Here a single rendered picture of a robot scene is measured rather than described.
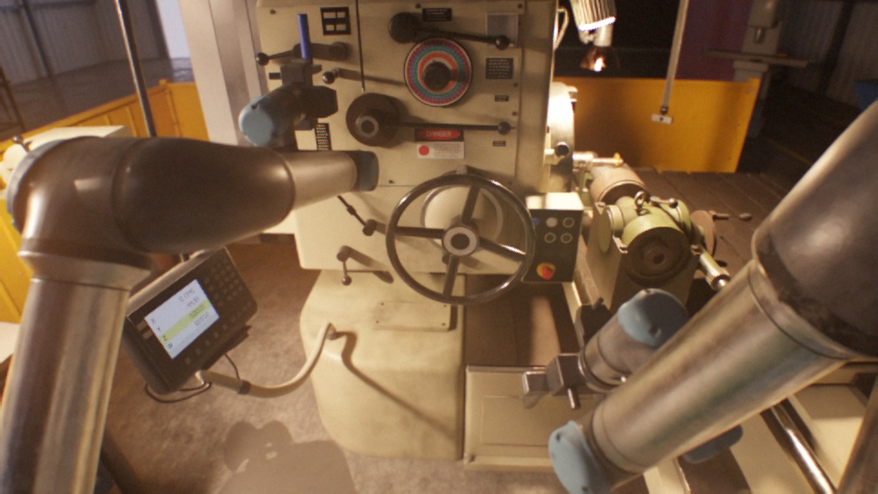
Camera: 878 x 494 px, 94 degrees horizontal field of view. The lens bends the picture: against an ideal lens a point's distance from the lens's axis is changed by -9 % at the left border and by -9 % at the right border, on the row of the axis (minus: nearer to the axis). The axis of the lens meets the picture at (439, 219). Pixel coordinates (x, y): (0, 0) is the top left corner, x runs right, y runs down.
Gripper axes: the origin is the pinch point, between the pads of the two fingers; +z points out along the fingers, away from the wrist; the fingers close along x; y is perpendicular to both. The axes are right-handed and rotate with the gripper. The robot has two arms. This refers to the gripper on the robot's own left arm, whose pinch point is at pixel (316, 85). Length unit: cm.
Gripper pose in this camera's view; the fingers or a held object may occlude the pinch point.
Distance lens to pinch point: 108.3
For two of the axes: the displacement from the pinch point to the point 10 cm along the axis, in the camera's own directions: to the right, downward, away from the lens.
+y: -10.0, -0.2, 0.7
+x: 0.2, 8.8, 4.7
